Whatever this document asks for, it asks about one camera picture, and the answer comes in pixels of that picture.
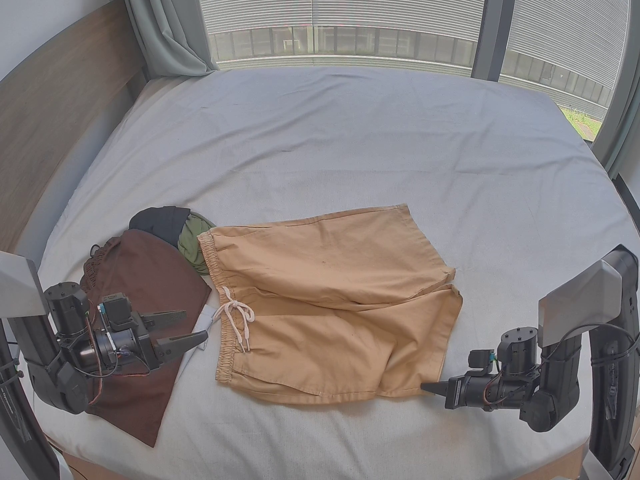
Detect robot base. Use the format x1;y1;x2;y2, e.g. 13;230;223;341
580;443;632;480

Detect window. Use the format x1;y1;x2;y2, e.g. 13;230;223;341
192;0;640;169

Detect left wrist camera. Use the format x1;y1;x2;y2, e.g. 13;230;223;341
97;293;141;331

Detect tan shorts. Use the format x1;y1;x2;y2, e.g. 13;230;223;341
197;203;463;405

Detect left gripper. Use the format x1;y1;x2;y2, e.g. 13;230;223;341
82;309;209;373

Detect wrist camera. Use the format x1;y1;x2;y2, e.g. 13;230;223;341
97;293;141;331
466;349;498;375

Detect grey-green curtain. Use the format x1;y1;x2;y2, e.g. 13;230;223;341
605;18;640;181
120;0;219;78

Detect black cable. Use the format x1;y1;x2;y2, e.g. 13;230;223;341
560;322;640;369

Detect brown garment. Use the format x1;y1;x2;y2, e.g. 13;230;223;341
80;230;213;449

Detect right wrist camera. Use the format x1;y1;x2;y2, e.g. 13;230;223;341
466;349;498;375

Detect green garment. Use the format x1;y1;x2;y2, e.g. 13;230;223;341
177;211;217;276

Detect white garment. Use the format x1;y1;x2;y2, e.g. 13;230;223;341
172;305;221;384

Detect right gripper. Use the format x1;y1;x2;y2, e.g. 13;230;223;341
445;373;502;412

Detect black garment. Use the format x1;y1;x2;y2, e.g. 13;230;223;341
129;207;193;249

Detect bed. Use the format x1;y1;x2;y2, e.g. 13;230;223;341
0;0;636;480

